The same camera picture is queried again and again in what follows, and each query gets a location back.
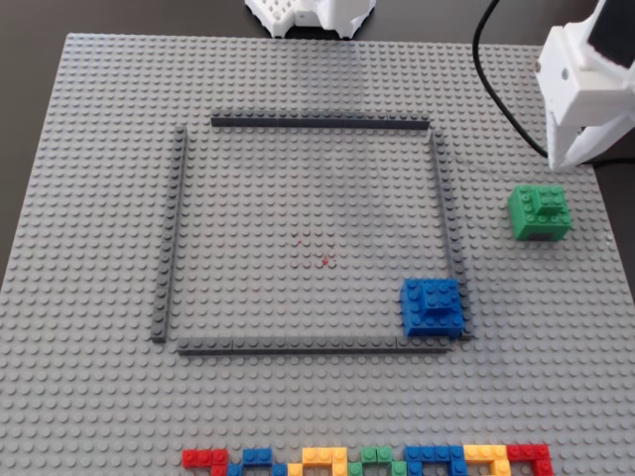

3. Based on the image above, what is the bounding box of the red lego brick shape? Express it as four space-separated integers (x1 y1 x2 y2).
505 443 555 476
182 448 229 476

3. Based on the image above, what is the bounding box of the green lego cube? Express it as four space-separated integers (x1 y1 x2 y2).
507 182 572 243

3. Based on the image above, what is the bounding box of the black cable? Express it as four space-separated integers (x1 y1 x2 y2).
470 0 550 160

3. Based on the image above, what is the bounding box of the yellow lego brick shape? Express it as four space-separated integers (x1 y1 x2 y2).
286 445 349 476
463 444 512 476

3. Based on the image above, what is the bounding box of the blue lego brick shape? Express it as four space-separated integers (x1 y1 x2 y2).
226 447 289 476
404 444 468 476

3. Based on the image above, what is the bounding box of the gray lego baseplate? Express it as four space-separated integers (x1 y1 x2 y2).
0 32 635 476

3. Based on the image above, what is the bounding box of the dark gray lego wall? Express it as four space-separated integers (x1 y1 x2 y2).
427 129 475 341
210 109 431 132
151 126 191 345
176 335 450 357

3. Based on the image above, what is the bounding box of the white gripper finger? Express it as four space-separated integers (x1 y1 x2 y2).
547 112 581 173
568 114 635 168

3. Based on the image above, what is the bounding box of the blue lego cube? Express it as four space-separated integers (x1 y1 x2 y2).
399 277 467 339

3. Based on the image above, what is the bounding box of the green lego brick shape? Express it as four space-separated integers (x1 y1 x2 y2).
346 445 409 476

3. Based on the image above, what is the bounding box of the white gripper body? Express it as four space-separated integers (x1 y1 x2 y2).
535 0 635 131

